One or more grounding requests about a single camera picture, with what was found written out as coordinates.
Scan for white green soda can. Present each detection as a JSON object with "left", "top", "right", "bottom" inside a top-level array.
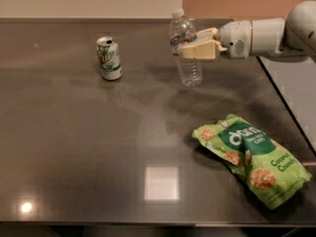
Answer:
[{"left": 96, "top": 37, "right": 122, "bottom": 81}]

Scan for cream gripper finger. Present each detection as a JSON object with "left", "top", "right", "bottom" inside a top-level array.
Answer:
[
  {"left": 180, "top": 40, "right": 227, "bottom": 59},
  {"left": 197, "top": 28, "right": 219, "bottom": 41}
]

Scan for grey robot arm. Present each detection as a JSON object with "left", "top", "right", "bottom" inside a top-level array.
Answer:
[{"left": 179, "top": 1, "right": 316, "bottom": 60}]

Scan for green rice chips bag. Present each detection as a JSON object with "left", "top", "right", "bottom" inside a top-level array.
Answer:
[{"left": 192, "top": 115, "right": 312, "bottom": 210}]

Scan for clear plastic water bottle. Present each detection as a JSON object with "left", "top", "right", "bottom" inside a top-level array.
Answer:
[{"left": 169, "top": 9, "right": 202, "bottom": 87}]

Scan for grey side table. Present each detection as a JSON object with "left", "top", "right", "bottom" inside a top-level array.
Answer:
[{"left": 258, "top": 56, "right": 316, "bottom": 151}]

